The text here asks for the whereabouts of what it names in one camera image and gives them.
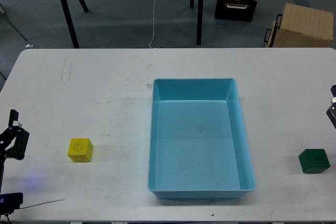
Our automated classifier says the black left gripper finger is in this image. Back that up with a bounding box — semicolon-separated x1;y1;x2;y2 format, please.
6;109;29;160

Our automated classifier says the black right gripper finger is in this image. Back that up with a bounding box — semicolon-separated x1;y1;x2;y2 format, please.
326;85;336;128

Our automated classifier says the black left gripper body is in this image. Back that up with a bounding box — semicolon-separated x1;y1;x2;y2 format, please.
1;127;13;158

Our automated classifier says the dark green cube block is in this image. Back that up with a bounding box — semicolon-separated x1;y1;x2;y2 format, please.
299;149;330;174

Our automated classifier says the yellow cube block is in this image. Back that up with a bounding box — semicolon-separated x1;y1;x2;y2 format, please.
67;138;93;163

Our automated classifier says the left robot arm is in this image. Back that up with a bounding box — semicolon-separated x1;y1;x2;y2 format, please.
1;109;29;187

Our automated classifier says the wooden plywood box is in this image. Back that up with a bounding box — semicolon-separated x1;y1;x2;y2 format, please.
264;3;334;48

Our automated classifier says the light blue plastic bin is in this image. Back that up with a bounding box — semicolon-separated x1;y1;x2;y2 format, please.
148;78;256;199

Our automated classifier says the black table leg far left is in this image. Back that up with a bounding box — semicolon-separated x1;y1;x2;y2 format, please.
60;0;79;49

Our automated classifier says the black table leg centre front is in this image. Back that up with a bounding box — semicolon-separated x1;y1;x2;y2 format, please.
196;0;204;46

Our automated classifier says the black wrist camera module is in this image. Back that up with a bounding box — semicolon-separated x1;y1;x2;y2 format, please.
0;193;23;215

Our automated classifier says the thin black cable on table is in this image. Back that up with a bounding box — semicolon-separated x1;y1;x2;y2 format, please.
20;199;65;209

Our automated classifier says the black crate with handle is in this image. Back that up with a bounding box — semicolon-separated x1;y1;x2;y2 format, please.
214;0;258;22

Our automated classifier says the white cord on floor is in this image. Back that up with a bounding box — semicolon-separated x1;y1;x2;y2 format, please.
148;0;158;49

